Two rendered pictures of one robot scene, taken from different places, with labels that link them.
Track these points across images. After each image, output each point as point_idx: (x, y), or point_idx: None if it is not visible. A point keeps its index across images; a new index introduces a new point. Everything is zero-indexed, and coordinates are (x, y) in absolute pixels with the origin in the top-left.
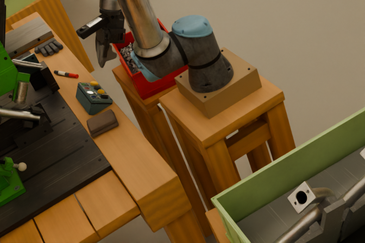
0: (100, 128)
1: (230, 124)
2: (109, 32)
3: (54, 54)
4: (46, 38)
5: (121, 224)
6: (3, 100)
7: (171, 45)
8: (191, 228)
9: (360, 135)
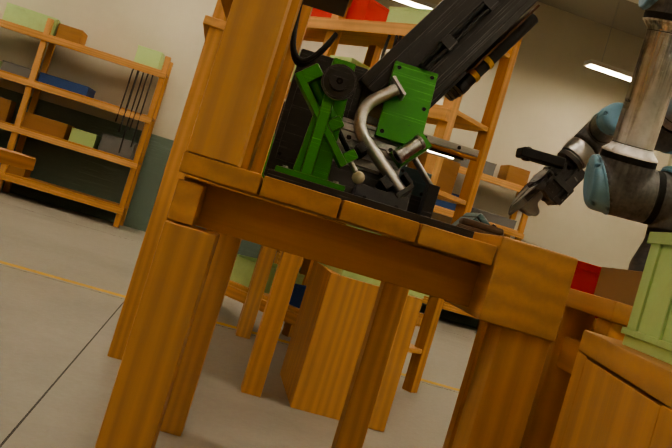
0: (477, 224)
1: None
2: (554, 177)
3: None
4: (467, 154)
5: (456, 253)
6: (380, 146)
7: (654, 174)
8: (526, 379)
9: None
